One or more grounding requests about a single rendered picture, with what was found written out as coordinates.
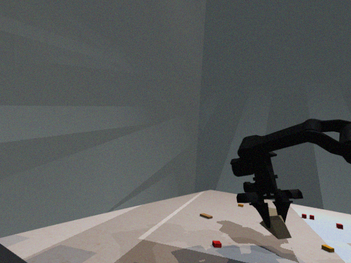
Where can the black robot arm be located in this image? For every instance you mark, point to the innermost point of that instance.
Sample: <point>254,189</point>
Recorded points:
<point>255,151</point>

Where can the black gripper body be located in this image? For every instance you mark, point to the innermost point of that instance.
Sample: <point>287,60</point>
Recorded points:
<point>266,184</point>

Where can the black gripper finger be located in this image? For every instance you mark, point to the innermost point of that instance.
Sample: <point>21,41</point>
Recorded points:
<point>263,210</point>
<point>282,208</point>

